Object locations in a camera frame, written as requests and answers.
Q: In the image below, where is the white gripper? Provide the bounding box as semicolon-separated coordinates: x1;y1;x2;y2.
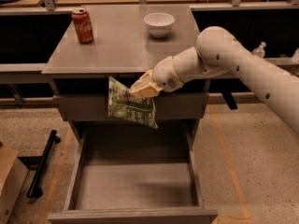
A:
129;56;184;98

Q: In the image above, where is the green jalapeno chip bag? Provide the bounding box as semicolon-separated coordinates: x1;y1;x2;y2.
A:
108;77;158;129

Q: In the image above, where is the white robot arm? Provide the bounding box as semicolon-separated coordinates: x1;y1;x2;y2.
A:
129;26;299;133

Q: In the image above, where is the grey drawer cabinet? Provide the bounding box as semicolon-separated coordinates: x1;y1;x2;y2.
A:
43;5;199;139

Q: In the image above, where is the closed grey top drawer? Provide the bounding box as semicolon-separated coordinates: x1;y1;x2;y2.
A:
53;93;208;121

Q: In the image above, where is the open grey middle drawer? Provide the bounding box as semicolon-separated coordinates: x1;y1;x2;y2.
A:
48;121;218;224

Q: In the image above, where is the white ceramic bowl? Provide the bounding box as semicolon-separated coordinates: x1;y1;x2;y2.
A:
144;12;175;37

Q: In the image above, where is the red cola can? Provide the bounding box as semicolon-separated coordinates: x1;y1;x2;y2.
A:
71;8;93;44

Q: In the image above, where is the clear sanitizer pump bottle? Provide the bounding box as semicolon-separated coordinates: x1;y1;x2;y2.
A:
252;41;266;58

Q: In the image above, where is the black metal bar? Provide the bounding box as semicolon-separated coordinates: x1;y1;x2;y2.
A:
26;130;61;198

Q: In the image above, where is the brown cardboard box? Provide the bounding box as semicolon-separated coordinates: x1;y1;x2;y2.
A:
0;144;28;224

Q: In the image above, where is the grey metal rail frame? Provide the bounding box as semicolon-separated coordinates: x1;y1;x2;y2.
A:
0;0;299;107

